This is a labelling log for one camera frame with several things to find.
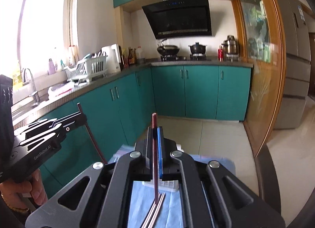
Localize white chopstick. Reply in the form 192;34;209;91
148;193;166;228
140;193;163;228

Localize dark red chopstick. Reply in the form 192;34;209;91
152;113;158;206
77;103;108;164

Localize person's left hand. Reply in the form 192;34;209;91
1;169;47;214

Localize blue striped towel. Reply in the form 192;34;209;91
108;144;235;228

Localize white plastic utensil basket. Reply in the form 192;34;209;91
142;144;184;193

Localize chrome sink faucet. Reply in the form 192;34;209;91
22;68;41;105

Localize pink bottle on sill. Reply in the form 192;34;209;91
48;58;56;75

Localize white dish rack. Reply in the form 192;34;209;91
64;56;107;83

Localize sauce bottles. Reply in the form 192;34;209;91
122;47;136;68

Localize black wok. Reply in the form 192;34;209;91
157;39;180;56

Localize gas stove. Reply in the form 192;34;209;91
160;55;211;61

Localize black clay pot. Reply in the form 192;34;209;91
189;42;206;55

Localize red bottle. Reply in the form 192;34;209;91
218;45;224;61

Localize stainless steel pot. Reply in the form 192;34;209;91
221;35;239;55

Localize black range hood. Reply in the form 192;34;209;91
142;0;212;40

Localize wooden glass sliding door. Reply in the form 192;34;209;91
232;0;286;156

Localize silver refrigerator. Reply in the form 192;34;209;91
274;0;311;129

